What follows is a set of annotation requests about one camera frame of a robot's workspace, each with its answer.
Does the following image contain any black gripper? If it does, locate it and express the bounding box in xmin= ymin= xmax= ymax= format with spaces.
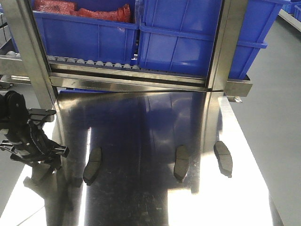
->
xmin=0 ymin=108 xmax=69 ymax=174

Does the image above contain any brake pad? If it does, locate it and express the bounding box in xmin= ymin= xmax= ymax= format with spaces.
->
xmin=214 ymin=141 xmax=233 ymax=178
xmin=174 ymin=145 xmax=189 ymax=182
xmin=83 ymin=147 xmax=102 ymax=186
xmin=23 ymin=163 xmax=55 ymax=188

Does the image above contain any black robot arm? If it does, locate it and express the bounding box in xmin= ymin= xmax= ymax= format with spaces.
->
xmin=0 ymin=90 xmax=69 ymax=170

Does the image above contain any roller track with wheels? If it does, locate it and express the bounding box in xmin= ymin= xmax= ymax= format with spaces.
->
xmin=47 ymin=55 xmax=140 ymax=70

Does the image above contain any left blue plastic bin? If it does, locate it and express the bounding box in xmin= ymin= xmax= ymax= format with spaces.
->
xmin=33 ymin=0 xmax=138 ymax=64

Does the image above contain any blue plastic bin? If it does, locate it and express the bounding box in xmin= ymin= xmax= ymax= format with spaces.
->
xmin=33 ymin=0 xmax=138 ymax=64
xmin=138 ymin=0 xmax=286 ymax=79

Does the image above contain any red mesh bag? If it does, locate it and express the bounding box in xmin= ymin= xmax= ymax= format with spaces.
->
xmin=33 ymin=0 xmax=131 ymax=23

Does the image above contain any right blue plastic bin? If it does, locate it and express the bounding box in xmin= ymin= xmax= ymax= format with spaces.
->
xmin=138 ymin=0 xmax=286 ymax=79

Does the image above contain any stainless steel rack frame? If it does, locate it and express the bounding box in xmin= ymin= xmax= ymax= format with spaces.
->
xmin=0 ymin=0 xmax=252 ymax=109

